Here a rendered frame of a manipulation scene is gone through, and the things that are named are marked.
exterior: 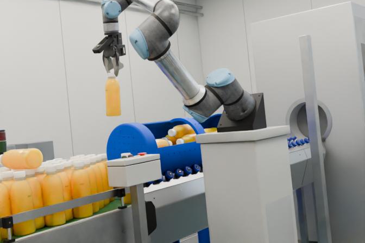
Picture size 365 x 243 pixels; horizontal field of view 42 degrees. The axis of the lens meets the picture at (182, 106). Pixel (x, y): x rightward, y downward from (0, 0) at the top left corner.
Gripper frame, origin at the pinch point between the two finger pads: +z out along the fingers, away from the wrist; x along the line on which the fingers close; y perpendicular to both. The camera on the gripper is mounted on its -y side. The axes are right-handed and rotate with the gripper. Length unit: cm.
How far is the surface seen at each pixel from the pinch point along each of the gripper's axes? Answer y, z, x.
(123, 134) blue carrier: -3.9, 28.3, -8.2
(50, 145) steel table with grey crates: 139, 83, 236
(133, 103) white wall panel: 344, 71, 304
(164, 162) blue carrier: 5.9, 43.2, -24.0
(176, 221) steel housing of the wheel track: 10, 74, -25
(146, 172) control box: -30, 36, -44
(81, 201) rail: -53, 42, -31
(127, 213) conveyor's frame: -33, 53, -35
